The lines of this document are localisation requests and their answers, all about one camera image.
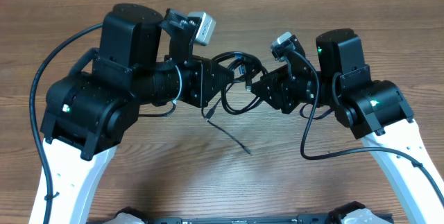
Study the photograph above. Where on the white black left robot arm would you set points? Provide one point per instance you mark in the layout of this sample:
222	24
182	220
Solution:
144	57

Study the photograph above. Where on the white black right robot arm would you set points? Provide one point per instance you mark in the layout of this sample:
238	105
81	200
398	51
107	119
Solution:
376	112

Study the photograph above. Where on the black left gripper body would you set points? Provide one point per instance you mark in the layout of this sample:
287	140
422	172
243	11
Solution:
191	82

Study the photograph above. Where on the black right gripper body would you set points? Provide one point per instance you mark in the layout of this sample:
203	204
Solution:
293	95

